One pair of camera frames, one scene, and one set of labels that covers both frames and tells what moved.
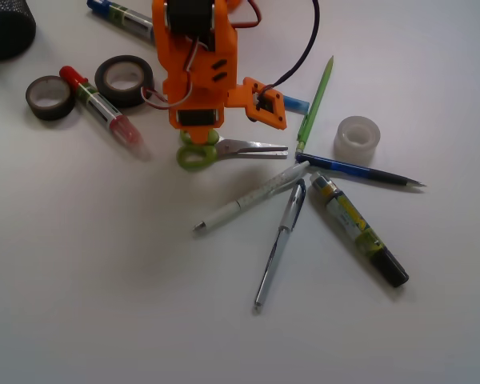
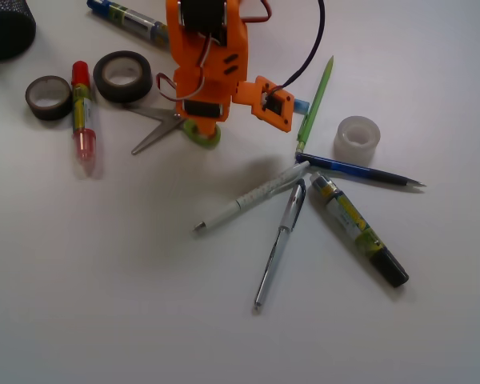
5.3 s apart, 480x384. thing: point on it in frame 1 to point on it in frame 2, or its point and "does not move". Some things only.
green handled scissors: [194, 157] to [172, 122]
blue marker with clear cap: [126, 17] does not move
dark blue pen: [356, 170] does not move
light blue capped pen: [295, 105] does not move
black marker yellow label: [345, 214] does not move
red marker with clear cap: [121, 126] to [84, 138]
